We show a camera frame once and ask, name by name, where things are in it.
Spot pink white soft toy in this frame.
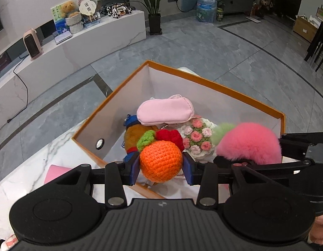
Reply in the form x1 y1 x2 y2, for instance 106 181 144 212
0 234 19 251

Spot potted long-leaf plant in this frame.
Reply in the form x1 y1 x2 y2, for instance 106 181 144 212
122 0 181 35

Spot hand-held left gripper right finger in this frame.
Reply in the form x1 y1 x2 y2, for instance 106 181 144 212
182 152 272 207

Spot brown teddy bear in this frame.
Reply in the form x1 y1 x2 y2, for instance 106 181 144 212
59 1 80 19

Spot orange cardboard box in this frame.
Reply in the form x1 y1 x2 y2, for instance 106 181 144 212
72 60 286 200

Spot pink space heater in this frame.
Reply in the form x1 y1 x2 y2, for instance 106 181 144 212
23 28 44 61

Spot blue water jug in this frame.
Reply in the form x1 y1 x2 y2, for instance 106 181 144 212
196 0 218 24

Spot white laptop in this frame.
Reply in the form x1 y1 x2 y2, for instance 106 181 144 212
53 31 73 45

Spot pink fluffy ball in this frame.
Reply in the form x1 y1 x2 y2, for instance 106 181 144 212
211 122 283 164

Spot black dining chair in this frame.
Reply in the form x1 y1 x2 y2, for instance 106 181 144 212
304 19 323 73

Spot person's right hand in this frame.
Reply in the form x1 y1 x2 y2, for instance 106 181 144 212
309 212 323 247

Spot white marble media bench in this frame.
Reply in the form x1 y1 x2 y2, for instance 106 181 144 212
0 10 147 134

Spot crocheted pink flower bouquet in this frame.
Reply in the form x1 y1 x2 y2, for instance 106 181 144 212
177 118 217 159

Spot pink zip pouch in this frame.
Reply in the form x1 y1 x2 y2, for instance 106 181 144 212
137 94 195 126

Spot black white checkered toys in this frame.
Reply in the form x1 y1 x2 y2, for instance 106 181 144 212
98 2 136 19

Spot white knitted basket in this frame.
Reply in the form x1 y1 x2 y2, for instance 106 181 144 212
65 12 84 34

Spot brown plush keychain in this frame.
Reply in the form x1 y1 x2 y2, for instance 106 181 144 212
123 114 159 166

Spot red crocheted toy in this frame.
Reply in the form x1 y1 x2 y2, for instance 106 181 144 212
156 129 185 152

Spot teddy bear in basket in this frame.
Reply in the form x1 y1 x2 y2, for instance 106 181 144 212
51 1 82 36

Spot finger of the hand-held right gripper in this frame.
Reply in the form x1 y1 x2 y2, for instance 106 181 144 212
213 156 317 172
280 132 323 147

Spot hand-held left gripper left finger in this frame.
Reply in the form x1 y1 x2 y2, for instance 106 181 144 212
50 152 141 207

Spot crocheted orange fruit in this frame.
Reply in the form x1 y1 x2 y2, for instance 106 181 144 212
137 131 184 183

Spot black power cable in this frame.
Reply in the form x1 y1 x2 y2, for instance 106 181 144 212
7 67 30 124

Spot white round hand fan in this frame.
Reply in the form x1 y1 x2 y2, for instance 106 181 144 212
78 0 98 23

